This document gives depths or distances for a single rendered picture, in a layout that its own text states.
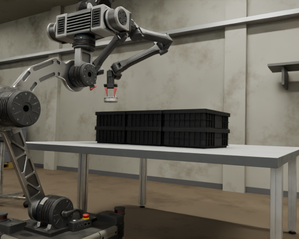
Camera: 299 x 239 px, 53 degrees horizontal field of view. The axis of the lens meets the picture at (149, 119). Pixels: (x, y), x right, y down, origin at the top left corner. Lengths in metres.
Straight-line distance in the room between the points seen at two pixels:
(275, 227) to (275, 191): 0.20
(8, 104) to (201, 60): 3.67
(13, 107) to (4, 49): 6.76
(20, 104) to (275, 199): 1.42
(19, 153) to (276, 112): 3.44
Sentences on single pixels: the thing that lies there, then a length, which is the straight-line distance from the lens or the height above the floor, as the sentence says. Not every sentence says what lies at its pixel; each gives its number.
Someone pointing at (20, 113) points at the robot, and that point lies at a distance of 1.51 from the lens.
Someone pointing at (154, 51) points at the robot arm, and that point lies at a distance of 2.28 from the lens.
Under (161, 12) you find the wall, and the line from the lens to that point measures 5.36.
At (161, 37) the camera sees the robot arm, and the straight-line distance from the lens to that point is 2.19.
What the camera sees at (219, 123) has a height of 0.85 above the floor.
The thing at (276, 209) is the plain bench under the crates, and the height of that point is 0.38.
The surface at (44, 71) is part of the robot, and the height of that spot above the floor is 1.11.
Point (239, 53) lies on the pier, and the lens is 4.52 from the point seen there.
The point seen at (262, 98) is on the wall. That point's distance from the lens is 4.43.
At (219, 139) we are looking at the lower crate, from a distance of 1.91.
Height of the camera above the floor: 0.78
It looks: 3 degrees up
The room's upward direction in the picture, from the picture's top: 2 degrees clockwise
